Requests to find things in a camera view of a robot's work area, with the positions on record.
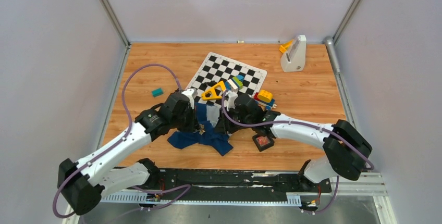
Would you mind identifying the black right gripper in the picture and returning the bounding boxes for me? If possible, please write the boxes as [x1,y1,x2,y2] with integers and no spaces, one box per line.
[214,105,254,135]

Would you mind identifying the blue t-shirt garment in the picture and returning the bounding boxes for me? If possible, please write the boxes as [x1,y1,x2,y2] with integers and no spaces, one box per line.
[167,103,233,156]

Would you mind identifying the red leaf brooch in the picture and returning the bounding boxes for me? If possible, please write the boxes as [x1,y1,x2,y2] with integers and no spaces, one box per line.
[257,136,269,146]

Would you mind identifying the black display box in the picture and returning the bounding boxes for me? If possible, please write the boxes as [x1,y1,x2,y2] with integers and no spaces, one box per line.
[252,134,275,152]

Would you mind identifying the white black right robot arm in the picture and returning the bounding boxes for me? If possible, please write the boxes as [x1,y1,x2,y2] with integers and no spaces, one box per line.
[215,91,374,192]

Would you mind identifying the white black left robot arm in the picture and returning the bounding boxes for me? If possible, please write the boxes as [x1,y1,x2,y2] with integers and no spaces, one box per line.
[57,89,200,216]

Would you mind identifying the yellow triangle toy block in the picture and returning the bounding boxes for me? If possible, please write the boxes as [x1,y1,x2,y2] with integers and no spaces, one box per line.
[201,81,227,101]

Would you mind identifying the teal toy block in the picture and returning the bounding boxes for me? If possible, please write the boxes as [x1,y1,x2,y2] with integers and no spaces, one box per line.
[151,88,164,97]

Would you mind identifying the stacked coloured toy blocks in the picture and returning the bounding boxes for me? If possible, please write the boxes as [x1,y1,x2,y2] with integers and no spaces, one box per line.
[225,75,244,92]

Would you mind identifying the yellow blue toy car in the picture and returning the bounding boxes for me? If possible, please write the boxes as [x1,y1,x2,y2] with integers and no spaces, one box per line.
[253,90,277,110]

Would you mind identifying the black white chessboard mat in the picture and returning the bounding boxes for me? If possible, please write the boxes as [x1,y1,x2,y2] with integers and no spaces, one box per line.
[187,52,267,107]

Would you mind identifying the white wedge stand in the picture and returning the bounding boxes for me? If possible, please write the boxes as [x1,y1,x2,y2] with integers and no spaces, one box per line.
[280,35,306,72]

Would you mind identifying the orange plastic piece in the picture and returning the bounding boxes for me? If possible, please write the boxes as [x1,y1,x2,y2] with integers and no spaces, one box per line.
[279,39,294,54]

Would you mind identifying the grey corner pipe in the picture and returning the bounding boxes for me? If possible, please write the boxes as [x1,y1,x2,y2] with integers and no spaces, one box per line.
[324,36,342,83]

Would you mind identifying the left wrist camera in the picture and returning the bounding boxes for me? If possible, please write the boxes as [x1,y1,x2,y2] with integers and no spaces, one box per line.
[181,88,198,109]

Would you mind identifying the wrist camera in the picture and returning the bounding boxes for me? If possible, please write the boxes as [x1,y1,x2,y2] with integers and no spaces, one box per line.
[181,88,198,109]
[226,90,238,110]

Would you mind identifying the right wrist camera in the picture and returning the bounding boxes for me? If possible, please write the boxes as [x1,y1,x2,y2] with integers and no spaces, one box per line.
[226,90,238,110]

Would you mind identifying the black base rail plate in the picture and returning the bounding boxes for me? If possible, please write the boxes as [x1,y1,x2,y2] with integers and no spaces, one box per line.
[140,169,332,202]

